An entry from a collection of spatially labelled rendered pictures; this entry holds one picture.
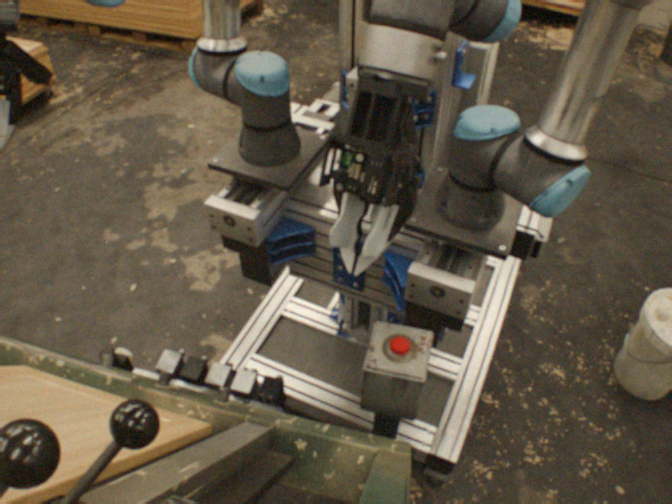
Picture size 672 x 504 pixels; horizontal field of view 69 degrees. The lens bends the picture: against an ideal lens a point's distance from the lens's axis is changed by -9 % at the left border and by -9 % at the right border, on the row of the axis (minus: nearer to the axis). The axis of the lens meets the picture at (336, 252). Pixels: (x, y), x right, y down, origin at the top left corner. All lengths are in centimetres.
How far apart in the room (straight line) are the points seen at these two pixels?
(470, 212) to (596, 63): 39
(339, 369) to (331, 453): 90
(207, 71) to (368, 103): 79
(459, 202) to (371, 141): 62
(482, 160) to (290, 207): 50
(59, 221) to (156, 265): 69
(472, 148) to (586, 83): 24
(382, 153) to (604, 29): 51
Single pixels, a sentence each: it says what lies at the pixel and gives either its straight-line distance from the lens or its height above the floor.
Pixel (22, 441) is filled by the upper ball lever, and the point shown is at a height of 154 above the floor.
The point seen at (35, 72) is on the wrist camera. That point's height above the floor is 140.
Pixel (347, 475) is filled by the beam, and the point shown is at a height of 87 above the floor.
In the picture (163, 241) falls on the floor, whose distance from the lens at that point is 266.
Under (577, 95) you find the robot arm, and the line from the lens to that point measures 92.
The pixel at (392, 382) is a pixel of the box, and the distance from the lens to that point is 102.
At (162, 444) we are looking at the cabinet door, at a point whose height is 106.
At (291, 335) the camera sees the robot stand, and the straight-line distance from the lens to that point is 192.
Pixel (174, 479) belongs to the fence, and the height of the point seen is 122.
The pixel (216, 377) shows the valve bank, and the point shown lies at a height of 76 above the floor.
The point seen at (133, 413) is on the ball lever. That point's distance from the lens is 40.
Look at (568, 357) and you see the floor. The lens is 231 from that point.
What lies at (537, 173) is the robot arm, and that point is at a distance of 96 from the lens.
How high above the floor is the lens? 179
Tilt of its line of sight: 46 degrees down
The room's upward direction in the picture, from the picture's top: straight up
